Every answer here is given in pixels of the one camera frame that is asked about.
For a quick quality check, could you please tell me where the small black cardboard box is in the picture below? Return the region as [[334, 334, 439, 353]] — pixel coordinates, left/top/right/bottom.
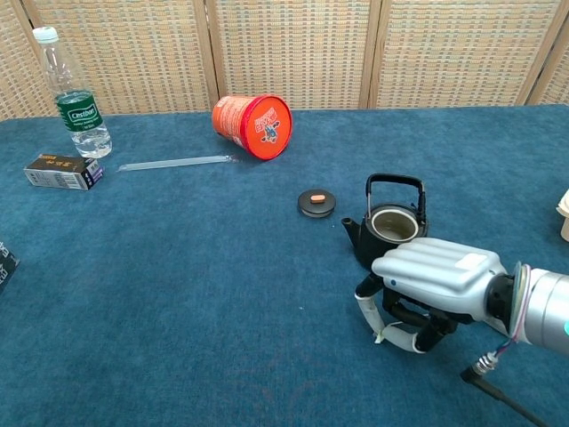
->
[[23, 153, 106, 191]]

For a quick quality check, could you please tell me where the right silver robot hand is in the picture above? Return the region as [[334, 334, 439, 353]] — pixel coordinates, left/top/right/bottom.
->
[[354, 237, 515, 355]]

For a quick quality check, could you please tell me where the woven folding screen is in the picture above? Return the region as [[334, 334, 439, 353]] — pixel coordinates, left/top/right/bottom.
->
[[0, 0, 569, 121]]

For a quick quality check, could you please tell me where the orange cylindrical canister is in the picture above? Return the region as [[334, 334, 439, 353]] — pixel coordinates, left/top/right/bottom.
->
[[211, 93, 294, 162]]

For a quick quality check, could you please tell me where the black teapot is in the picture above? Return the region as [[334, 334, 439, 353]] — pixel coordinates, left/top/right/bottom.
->
[[341, 173, 429, 270]]

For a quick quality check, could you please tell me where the blue felt table cover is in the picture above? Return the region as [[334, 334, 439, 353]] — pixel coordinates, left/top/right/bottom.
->
[[0, 104, 569, 427]]

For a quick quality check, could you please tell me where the clear water bottle green label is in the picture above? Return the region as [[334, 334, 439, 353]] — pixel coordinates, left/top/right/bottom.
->
[[32, 26, 113, 159]]

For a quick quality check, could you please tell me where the clear box of red items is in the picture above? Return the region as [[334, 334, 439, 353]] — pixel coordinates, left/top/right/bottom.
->
[[0, 242, 21, 294]]

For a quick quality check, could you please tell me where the beige food container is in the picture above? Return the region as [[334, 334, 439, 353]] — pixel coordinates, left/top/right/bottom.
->
[[555, 187, 569, 244]]

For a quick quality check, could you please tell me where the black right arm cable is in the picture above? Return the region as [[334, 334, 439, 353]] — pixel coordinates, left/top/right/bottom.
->
[[460, 340, 555, 427]]

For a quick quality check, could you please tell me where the black teapot lid orange knob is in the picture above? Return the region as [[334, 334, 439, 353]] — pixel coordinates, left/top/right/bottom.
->
[[297, 189, 337, 219]]

